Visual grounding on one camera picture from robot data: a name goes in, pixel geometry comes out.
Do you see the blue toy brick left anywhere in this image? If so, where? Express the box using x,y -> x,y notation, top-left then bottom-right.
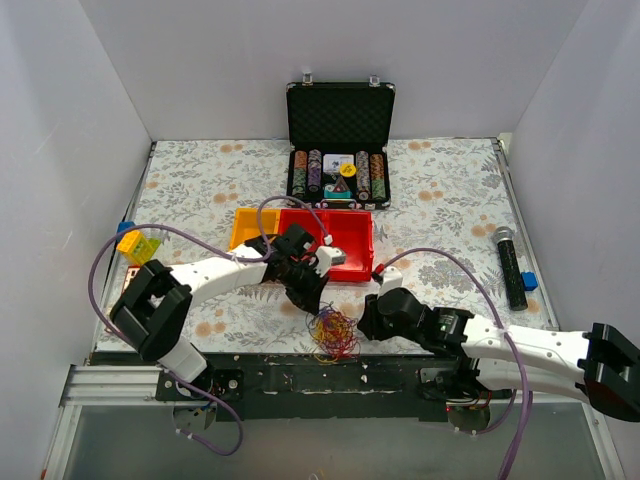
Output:
116,221 -> 135,234

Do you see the red plastic bin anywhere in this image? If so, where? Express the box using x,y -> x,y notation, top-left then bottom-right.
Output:
278,209 -> 329,245
321,210 -> 374,283

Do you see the red white toy house block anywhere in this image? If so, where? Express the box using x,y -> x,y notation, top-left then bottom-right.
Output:
121,266 -> 140,293

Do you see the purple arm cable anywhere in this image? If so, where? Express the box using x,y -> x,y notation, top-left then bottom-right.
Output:
87,195 -> 334,456
372,248 -> 534,480

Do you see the blue toy brick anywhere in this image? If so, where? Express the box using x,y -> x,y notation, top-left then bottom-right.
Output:
521,271 -> 539,292
116,221 -> 135,234

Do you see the black poker chip case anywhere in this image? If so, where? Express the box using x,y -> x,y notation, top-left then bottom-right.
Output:
286,74 -> 396,211

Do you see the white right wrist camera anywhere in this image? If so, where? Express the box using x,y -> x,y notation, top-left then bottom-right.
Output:
375,266 -> 403,295

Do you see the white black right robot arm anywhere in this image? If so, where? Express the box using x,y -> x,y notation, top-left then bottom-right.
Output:
357,288 -> 639,422

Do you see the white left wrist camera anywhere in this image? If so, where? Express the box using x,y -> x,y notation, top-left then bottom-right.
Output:
314,246 -> 347,277

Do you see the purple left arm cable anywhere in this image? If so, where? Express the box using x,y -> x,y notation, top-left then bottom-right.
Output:
87,195 -> 334,456

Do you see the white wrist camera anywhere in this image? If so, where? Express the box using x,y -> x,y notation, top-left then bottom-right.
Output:
375,266 -> 403,295
314,246 -> 347,277

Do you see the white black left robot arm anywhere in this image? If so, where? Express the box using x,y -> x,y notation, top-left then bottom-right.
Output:
109,224 -> 346,400

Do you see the aluminium frame rail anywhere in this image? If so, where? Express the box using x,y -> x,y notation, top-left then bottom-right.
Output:
60,366 -> 160,407

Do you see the colourful cable bundle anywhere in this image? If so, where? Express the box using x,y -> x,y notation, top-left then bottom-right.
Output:
305,300 -> 362,365

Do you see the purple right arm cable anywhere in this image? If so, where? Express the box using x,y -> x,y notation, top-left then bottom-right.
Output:
372,248 -> 534,480

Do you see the black handheld microphone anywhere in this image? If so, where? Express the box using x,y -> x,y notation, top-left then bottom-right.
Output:
492,226 -> 528,311

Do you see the floral table mat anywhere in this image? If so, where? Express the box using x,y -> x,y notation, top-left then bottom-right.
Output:
131,138 -> 556,354

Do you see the yellow plastic bin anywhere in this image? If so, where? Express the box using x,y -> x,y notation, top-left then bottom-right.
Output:
229,208 -> 281,250

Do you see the blue toy brick right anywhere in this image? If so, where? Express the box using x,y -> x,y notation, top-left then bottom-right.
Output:
521,271 -> 539,292

